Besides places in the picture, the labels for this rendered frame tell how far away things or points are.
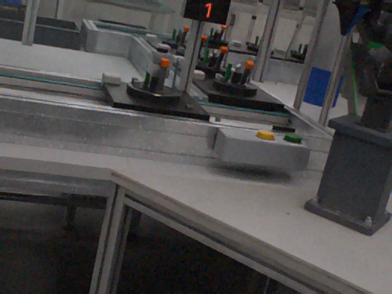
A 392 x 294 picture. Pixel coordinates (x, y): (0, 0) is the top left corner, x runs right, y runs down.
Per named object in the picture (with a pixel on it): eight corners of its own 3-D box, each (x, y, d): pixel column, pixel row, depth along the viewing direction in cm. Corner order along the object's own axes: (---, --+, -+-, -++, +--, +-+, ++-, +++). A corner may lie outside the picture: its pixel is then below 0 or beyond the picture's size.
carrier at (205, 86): (282, 111, 174) (293, 70, 171) (207, 99, 168) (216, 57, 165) (253, 91, 197) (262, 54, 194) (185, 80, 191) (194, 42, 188)
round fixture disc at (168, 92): (185, 106, 146) (187, 99, 145) (131, 99, 142) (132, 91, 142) (172, 93, 159) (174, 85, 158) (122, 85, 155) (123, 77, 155)
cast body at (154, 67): (168, 79, 147) (174, 51, 145) (151, 76, 146) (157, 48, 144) (161, 71, 155) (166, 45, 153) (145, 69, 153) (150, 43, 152)
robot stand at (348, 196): (370, 236, 117) (400, 142, 112) (302, 208, 125) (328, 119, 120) (390, 220, 128) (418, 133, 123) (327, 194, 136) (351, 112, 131)
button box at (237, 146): (305, 171, 137) (312, 146, 135) (221, 161, 132) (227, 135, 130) (292, 161, 143) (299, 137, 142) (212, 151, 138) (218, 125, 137)
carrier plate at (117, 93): (209, 123, 143) (210, 114, 142) (112, 109, 137) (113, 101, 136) (184, 97, 165) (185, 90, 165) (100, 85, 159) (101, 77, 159)
